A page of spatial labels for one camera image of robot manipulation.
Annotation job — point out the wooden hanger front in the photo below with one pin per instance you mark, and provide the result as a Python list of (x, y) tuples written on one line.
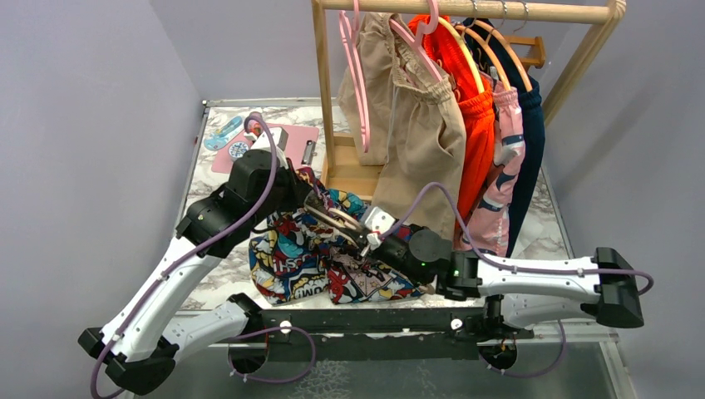
[(456, 58)]

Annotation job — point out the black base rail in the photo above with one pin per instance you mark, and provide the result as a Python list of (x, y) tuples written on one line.
[(369, 334)]

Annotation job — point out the blue lidded jar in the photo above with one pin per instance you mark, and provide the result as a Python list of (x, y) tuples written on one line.
[(238, 149)]

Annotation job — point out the pink hanger with shorts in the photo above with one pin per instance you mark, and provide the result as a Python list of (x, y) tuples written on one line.
[(415, 42)]

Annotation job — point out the cream plastic hanger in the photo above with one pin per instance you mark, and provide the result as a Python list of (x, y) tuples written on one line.
[(342, 223)]

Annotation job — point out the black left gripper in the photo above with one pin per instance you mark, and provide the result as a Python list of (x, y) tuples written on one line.
[(298, 190)]

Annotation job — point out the wooden clothes rack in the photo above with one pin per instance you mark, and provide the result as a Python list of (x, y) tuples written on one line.
[(341, 167)]

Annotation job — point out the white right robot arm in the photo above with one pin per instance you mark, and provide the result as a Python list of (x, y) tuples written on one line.
[(602, 287)]

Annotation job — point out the pink patterned shorts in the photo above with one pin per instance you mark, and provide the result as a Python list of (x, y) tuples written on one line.
[(489, 223)]

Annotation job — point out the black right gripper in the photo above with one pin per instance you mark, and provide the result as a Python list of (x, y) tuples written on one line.
[(374, 252)]

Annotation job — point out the light blue flat case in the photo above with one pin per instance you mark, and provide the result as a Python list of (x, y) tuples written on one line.
[(218, 139)]

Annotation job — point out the wooden hanger back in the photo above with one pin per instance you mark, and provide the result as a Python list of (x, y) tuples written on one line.
[(492, 53)]

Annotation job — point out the navy shorts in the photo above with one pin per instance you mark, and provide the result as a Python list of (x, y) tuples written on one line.
[(534, 134)]

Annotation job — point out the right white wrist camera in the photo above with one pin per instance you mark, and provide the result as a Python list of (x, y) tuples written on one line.
[(375, 223)]

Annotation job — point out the comic print shorts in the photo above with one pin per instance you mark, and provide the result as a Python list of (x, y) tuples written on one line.
[(297, 256)]

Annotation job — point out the wooden hanger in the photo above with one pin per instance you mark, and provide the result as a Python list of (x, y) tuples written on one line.
[(456, 58), (492, 53)]

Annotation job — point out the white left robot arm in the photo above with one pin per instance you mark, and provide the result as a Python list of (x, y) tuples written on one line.
[(140, 347)]

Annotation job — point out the pink plastic hanger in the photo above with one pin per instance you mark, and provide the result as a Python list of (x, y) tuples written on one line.
[(348, 32)]

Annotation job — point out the beige shorts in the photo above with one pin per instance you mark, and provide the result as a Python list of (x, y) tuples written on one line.
[(417, 132)]

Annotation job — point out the orange shorts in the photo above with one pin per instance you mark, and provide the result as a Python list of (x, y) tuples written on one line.
[(478, 116)]

